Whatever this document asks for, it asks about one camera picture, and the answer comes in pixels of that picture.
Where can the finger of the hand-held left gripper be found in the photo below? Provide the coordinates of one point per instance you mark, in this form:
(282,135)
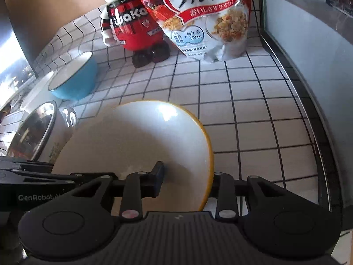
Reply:
(24,164)
(85,177)

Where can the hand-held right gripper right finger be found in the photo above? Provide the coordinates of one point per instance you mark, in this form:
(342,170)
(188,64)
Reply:
(224,187)

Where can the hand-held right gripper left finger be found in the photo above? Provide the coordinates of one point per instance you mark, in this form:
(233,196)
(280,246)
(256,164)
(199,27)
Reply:
(157,179)

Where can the stainless steel bowl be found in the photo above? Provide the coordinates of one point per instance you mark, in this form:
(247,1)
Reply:
(30,132)

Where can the floral white bowl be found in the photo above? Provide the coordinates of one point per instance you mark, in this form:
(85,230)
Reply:
(59,145)

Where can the yellow-rimmed white bowl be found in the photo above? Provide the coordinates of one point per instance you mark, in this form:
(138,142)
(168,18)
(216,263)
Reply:
(132,138)

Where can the printed white paper bowl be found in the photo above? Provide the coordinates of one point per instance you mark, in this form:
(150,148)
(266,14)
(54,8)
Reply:
(37,91)

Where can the blue enamel bowl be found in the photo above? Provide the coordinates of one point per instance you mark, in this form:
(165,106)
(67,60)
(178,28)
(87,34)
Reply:
(75,80)

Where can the black checked white tablecloth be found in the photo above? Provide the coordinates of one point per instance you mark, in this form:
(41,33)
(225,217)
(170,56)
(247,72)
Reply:
(242,102)

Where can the red white robot toy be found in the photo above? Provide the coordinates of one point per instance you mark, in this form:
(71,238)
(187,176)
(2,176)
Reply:
(129,24)

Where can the red cereal bag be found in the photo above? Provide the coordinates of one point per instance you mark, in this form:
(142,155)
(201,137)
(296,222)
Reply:
(198,19)

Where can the white glass computer case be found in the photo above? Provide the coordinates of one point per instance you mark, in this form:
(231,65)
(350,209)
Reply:
(317,47)

